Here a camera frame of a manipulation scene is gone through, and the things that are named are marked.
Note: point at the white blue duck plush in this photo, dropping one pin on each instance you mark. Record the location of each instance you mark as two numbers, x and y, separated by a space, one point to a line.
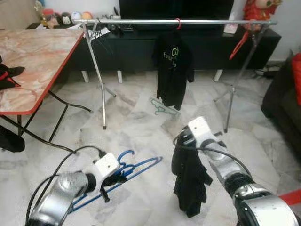
75 16

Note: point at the black TV console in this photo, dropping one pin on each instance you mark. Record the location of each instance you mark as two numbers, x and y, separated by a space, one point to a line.
131 52

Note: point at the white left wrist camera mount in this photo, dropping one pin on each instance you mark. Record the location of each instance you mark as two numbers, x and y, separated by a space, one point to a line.
106 167

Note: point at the white pink tissue pack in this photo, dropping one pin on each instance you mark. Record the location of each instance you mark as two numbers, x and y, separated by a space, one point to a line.
230 29

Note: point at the blue plastic hanger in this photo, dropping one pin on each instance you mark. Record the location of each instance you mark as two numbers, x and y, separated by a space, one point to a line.
141 167

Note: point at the red laughing Buddha statue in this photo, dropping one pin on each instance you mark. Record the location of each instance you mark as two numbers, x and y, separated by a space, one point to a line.
258 9

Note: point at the yellow red bear plush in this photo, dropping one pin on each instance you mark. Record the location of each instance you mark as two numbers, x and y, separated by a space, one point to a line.
86 15

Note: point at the pink plastic hanger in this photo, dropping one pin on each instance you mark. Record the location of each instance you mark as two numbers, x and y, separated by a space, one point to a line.
179 23

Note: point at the red cushion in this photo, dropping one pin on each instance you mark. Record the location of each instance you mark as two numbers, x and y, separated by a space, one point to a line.
297 70

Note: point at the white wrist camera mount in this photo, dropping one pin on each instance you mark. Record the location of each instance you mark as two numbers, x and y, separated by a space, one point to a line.
106 167
200 129

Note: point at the green plastic hanger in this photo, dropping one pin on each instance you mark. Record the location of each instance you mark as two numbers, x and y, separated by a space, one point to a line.
162 110

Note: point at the pink marble folding table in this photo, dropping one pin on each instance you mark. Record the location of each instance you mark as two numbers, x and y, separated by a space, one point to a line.
37 61

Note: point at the red plastic hanger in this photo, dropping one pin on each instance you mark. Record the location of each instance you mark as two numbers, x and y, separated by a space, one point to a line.
237 47

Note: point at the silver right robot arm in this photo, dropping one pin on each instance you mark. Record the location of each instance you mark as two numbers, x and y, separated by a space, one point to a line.
263 207

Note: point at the light wooden sideboard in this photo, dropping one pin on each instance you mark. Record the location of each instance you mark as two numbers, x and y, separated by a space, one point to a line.
16 14

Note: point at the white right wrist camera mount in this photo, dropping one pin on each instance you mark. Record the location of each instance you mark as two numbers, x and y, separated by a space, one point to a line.
200 129

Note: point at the black flat television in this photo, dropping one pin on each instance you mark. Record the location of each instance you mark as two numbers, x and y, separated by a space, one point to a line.
176 8

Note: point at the silver metal clothes rack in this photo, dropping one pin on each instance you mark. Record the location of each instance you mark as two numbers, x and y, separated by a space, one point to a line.
141 21

